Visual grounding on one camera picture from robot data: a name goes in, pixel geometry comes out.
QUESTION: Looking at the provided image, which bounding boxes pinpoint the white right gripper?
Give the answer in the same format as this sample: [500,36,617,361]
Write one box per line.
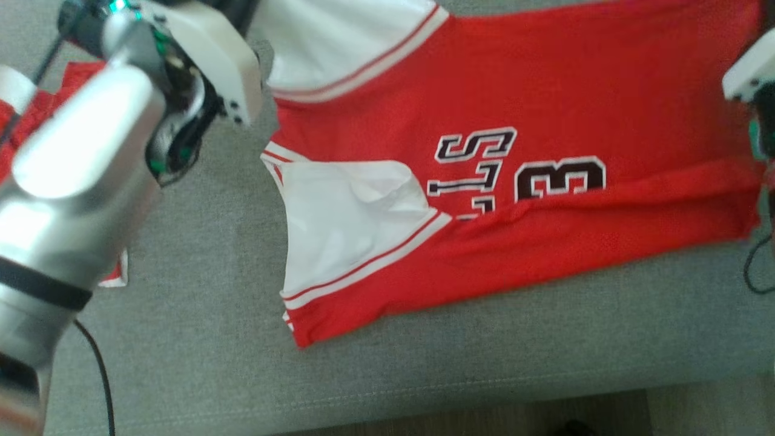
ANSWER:
[722,41,775,104]

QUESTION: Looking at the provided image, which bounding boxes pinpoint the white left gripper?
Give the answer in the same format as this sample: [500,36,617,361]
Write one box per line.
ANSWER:
[134,0,264,128]

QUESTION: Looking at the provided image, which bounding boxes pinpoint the red Bulls basketball jersey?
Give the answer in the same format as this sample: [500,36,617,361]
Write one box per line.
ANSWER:
[249,0,767,350]

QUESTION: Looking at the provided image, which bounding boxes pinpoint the red shorts with white trim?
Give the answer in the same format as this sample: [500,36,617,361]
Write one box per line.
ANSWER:
[0,61,129,288]

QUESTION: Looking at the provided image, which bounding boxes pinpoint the grey sofa chaise seat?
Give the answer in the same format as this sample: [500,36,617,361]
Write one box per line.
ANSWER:
[0,0,775,436]

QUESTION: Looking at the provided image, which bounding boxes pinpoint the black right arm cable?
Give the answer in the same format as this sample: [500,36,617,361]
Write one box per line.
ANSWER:
[744,233,775,296]

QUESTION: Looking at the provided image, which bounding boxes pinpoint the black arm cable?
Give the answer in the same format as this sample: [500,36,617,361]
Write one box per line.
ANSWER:
[744,233,775,296]
[30,33,117,436]

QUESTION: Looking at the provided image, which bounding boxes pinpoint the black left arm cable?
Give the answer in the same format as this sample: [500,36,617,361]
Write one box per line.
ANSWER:
[30,33,117,436]

